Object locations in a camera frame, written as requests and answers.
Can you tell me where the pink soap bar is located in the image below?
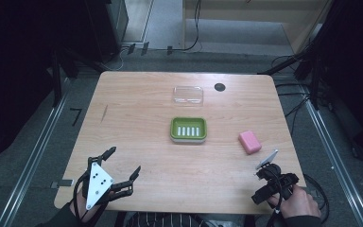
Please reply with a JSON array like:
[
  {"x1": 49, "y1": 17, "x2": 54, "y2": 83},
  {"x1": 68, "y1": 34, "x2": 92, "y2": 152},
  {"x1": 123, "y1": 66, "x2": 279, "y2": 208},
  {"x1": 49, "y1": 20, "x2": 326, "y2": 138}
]
[{"x1": 237, "y1": 130, "x2": 263, "y2": 155}]

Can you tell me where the black floor cable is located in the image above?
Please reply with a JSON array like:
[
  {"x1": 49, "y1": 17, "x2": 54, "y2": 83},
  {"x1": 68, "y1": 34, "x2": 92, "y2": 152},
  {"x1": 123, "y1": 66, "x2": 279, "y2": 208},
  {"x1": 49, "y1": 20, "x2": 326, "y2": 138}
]
[{"x1": 273, "y1": 55, "x2": 313, "y2": 136}]

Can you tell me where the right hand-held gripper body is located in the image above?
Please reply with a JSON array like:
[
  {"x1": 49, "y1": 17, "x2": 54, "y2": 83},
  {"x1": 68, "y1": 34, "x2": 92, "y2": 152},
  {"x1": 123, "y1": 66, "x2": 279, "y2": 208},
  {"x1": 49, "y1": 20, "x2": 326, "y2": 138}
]
[{"x1": 254, "y1": 149, "x2": 301, "y2": 201}]

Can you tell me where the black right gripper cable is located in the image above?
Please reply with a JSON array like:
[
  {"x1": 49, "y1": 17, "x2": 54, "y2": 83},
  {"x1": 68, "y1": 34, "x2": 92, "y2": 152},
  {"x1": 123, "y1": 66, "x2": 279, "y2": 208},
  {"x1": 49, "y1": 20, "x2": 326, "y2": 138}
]
[{"x1": 302, "y1": 173, "x2": 331, "y2": 225}]

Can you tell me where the person's striped clothing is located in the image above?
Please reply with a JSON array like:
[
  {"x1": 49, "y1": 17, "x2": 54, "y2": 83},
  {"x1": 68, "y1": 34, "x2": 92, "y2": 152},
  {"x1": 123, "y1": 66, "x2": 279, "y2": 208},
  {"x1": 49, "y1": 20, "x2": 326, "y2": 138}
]
[{"x1": 119, "y1": 211, "x2": 253, "y2": 227}]

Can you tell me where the clear plastic lid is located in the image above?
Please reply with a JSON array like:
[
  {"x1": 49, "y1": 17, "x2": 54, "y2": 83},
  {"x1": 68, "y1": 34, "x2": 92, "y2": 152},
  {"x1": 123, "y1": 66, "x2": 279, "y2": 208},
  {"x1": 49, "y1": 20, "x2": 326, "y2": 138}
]
[{"x1": 172, "y1": 85, "x2": 204, "y2": 107}]

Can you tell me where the grey tag on table edge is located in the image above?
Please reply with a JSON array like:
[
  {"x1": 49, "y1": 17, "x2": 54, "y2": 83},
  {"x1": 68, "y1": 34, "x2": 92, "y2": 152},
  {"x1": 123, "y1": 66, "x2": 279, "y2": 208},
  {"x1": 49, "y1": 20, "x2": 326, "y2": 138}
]
[{"x1": 50, "y1": 179, "x2": 76, "y2": 189}]

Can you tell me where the dark cabinet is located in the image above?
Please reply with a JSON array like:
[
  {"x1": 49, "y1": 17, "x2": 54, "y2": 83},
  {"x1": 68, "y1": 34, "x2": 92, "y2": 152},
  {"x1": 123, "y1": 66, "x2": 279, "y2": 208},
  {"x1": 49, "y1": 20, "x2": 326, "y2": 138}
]
[{"x1": 84, "y1": 0, "x2": 130, "y2": 62}]

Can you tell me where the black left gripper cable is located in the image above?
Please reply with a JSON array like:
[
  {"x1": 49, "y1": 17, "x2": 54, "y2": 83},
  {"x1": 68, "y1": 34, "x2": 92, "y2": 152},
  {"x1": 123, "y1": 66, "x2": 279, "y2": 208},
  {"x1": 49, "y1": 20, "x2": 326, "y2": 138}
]
[{"x1": 71, "y1": 171, "x2": 91, "y2": 221}]

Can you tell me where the black metal stand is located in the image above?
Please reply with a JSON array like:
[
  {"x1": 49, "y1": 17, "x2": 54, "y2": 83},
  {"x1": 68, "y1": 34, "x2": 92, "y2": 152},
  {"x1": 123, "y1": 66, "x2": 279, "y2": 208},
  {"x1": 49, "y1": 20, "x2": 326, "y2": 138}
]
[
  {"x1": 258, "y1": 44, "x2": 329, "y2": 112},
  {"x1": 48, "y1": 46, "x2": 108, "y2": 109}
]

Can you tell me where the person's left hand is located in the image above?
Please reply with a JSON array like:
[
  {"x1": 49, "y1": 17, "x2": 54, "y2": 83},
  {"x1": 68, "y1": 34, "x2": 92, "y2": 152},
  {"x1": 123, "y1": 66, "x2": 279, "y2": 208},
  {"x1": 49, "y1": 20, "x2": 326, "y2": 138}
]
[{"x1": 70, "y1": 188, "x2": 109, "y2": 223}]

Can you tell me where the light wooden furniture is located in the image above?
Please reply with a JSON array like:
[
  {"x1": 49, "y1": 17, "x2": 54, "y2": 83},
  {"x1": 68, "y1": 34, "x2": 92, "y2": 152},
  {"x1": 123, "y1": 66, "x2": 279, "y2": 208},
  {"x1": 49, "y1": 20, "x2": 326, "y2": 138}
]
[{"x1": 182, "y1": 0, "x2": 334, "y2": 54}]

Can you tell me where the person's right hand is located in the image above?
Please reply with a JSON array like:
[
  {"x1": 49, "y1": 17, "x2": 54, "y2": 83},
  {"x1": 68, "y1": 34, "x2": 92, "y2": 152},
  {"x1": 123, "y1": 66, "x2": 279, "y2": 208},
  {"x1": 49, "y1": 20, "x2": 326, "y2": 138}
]
[{"x1": 267, "y1": 183, "x2": 322, "y2": 219}]

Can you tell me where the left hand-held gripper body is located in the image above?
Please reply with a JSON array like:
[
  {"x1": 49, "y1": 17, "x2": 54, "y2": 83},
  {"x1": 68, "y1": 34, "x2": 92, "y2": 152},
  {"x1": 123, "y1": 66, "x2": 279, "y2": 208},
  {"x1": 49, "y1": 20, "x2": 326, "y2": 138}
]
[{"x1": 80, "y1": 154, "x2": 135, "y2": 211}]

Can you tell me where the white floor cable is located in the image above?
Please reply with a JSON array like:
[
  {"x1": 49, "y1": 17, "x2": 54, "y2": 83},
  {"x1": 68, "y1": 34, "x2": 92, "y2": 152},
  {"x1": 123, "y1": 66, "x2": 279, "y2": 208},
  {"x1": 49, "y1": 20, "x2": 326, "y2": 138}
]
[{"x1": 105, "y1": 46, "x2": 130, "y2": 72}]

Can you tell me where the metal floor rail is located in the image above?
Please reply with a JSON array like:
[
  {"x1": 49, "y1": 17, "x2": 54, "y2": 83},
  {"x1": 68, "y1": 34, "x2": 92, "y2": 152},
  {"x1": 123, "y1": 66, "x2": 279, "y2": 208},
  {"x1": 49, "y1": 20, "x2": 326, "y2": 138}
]
[
  {"x1": 0, "y1": 78, "x2": 71, "y2": 227},
  {"x1": 301, "y1": 89, "x2": 363, "y2": 227}
]

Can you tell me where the black hanging cable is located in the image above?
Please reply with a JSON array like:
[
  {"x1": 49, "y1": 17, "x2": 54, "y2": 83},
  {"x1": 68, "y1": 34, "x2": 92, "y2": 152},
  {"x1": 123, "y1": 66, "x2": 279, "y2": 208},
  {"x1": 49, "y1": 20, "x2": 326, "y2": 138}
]
[{"x1": 173, "y1": 0, "x2": 203, "y2": 53}]

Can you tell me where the green soap dish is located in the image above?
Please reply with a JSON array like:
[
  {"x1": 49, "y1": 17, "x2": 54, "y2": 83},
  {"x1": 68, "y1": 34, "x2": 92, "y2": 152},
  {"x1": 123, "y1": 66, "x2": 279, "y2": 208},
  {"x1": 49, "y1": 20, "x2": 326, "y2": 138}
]
[{"x1": 169, "y1": 116, "x2": 208, "y2": 145}]

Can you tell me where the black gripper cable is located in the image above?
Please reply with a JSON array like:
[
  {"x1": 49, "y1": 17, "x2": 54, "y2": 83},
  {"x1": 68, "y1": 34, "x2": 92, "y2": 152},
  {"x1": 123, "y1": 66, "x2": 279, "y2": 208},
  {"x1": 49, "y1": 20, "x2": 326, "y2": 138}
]
[
  {"x1": 71, "y1": 171, "x2": 91, "y2": 221},
  {"x1": 302, "y1": 173, "x2": 331, "y2": 225}
]

